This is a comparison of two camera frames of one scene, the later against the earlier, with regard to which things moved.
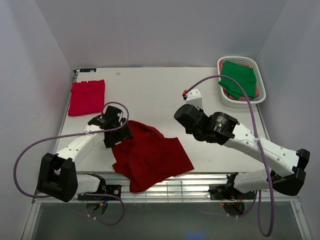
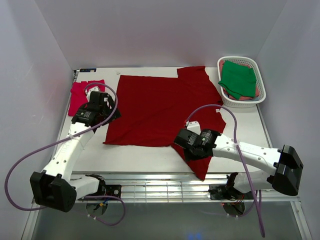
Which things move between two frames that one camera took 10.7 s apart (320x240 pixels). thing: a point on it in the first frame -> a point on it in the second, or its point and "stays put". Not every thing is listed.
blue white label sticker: (87, 70) stays put
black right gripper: (198, 109) -> (190, 156)
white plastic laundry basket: (259, 82) stays put
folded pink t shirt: (86, 98) stays put
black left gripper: (124, 134) -> (112, 105)
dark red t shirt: (149, 159) -> (154, 109)
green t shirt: (245, 76) stays put
